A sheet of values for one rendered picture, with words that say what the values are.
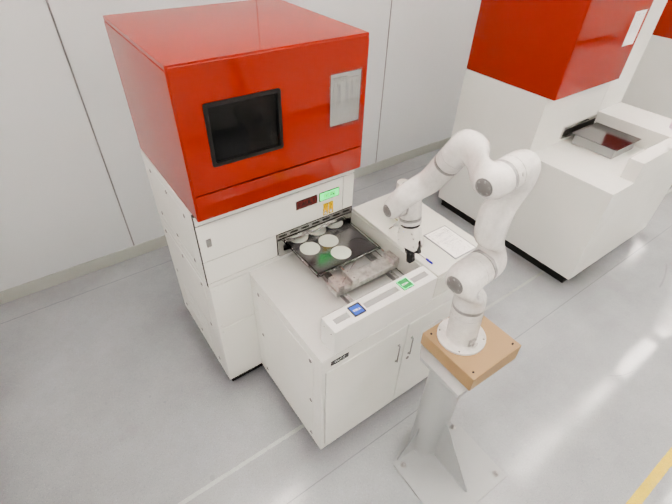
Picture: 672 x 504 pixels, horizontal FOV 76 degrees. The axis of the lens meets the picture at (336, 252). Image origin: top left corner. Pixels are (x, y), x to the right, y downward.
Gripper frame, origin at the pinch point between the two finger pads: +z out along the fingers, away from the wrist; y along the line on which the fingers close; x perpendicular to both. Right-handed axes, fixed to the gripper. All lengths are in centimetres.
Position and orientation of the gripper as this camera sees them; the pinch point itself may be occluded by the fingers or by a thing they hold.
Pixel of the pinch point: (410, 257)
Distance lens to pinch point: 176.7
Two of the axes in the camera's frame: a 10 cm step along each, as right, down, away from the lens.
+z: 0.9, 8.6, 5.1
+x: 8.1, -3.6, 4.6
